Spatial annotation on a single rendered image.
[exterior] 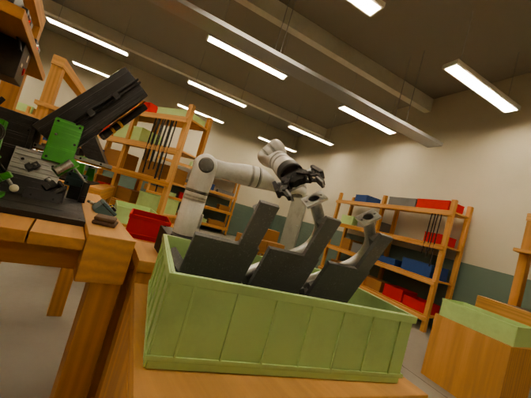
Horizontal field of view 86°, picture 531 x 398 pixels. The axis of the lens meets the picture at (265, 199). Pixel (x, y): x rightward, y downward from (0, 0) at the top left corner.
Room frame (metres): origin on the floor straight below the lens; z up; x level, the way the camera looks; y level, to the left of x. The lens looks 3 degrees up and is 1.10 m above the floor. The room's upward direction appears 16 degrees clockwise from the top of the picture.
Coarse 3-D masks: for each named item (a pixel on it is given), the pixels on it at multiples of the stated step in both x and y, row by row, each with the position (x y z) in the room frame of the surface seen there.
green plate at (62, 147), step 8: (56, 120) 1.31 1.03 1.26; (64, 120) 1.33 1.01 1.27; (56, 128) 1.31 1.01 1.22; (64, 128) 1.32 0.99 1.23; (72, 128) 1.34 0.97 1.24; (80, 128) 1.36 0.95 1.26; (56, 136) 1.30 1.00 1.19; (64, 136) 1.32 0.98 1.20; (72, 136) 1.34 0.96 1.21; (80, 136) 1.36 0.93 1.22; (48, 144) 1.28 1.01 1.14; (56, 144) 1.30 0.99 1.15; (64, 144) 1.32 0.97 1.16; (72, 144) 1.34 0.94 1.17; (48, 152) 1.28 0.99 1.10; (56, 152) 1.30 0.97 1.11; (64, 152) 1.32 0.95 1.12; (72, 152) 1.33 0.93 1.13; (48, 160) 1.28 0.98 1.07; (56, 160) 1.30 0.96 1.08; (64, 160) 1.31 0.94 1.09
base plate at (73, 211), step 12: (0, 204) 0.93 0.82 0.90; (12, 204) 0.98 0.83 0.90; (24, 204) 1.05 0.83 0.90; (36, 204) 1.11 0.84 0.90; (48, 204) 1.18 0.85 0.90; (60, 204) 1.27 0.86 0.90; (72, 204) 1.36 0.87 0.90; (36, 216) 0.96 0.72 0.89; (48, 216) 0.98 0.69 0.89; (60, 216) 1.00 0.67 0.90; (72, 216) 1.06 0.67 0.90; (84, 216) 1.13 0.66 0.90
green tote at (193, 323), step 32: (160, 256) 0.77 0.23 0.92; (256, 256) 0.99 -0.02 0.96; (160, 288) 0.58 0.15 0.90; (192, 288) 0.52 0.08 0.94; (224, 288) 0.54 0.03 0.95; (256, 288) 0.56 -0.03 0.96; (160, 320) 0.51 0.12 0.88; (192, 320) 0.53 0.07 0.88; (224, 320) 0.55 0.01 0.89; (256, 320) 0.57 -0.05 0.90; (288, 320) 0.60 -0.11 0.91; (320, 320) 0.63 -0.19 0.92; (352, 320) 0.66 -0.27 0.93; (384, 320) 0.69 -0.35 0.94; (416, 320) 0.72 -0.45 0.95; (160, 352) 0.52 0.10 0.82; (192, 352) 0.53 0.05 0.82; (224, 352) 0.56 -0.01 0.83; (256, 352) 0.58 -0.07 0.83; (288, 352) 0.61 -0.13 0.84; (320, 352) 0.63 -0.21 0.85; (352, 352) 0.67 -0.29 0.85; (384, 352) 0.70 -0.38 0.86
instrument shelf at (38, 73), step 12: (0, 0) 0.89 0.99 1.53; (0, 12) 0.91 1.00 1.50; (12, 12) 0.91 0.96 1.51; (24, 12) 0.93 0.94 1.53; (0, 24) 1.01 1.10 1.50; (12, 24) 0.98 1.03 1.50; (24, 24) 0.97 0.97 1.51; (12, 36) 1.10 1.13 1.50; (24, 36) 1.06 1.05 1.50; (36, 48) 1.25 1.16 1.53; (36, 60) 1.32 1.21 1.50; (36, 72) 1.51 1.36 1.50
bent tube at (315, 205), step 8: (320, 192) 0.70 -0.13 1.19; (304, 200) 0.69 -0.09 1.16; (312, 200) 0.71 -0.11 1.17; (320, 200) 0.67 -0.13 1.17; (312, 208) 0.69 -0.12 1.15; (320, 208) 0.69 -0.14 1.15; (320, 216) 0.70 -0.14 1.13; (312, 232) 0.75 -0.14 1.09; (296, 248) 0.76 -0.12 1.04; (304, 248) 0.75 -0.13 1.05; (256, 264) 0.75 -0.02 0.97; (248, 272) 0.74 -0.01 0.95
